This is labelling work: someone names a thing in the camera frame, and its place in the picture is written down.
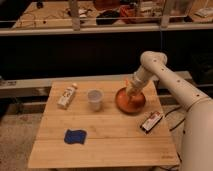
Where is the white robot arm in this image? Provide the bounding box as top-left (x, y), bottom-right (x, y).
top-left (126, 51), bottom-right (213, 171)

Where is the blue sponge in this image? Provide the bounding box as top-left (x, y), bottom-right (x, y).
top-left (64, 129), bottom-right (87, 144)

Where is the orange ceramic bowl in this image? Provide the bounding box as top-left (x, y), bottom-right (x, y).
top-left (115, 87), bottom-right (146, 114)

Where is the black cloth on shelf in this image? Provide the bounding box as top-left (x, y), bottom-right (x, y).
top-left (96, 10), bottom-right (120, 25)

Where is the metal shelf rail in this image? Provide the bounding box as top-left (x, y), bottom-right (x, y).
top-left (0, 23), bottom-right (213, 36)

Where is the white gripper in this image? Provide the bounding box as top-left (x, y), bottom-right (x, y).
top-left (126, 66), bottom-right (150, 101)

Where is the black cable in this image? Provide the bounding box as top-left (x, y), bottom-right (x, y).
top-left (164, 105), bottom-right (186, 132)

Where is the white plastic bottle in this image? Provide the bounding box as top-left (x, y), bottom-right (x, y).
top-left (57, 83), bottom-right (78, 109)

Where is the clear plastic cup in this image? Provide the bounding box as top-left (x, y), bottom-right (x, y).
top-left (87, 89), bottom-right (103, 111)

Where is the wooden table board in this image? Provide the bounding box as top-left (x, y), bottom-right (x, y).
top-left (28, 81), bottom-right (179, 168)

